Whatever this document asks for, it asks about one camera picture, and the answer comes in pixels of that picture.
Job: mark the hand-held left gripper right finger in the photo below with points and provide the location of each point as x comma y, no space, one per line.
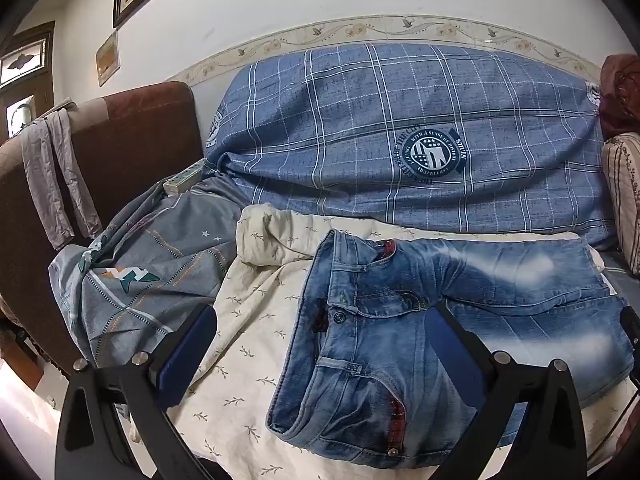
455,355

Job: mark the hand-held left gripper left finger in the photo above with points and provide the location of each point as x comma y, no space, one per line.
187,355

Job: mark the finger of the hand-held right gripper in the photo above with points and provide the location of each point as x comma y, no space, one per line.
631,327

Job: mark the blue denim pants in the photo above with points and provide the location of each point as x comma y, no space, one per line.
380,340

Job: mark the cream leaf-print blanket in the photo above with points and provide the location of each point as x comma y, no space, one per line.
260,320

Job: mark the grey star-print bed sheet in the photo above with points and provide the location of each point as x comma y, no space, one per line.
165,260

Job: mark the cream striped floral pillow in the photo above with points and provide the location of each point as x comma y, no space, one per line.
625,195

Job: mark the white power strip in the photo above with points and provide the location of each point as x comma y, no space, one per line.
182,177

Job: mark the dark red cloth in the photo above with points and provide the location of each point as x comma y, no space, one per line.
620,95

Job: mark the grey cloth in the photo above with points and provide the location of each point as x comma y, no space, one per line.
35,175

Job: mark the brown wooden headboard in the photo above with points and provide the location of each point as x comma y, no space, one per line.
130,125

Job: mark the blue plaid quilt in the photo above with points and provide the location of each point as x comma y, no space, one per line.
350,135

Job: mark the wooden door with glass panes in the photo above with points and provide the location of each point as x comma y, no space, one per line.
25,60

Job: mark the small wall picture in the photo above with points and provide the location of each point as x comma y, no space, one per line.
106,57

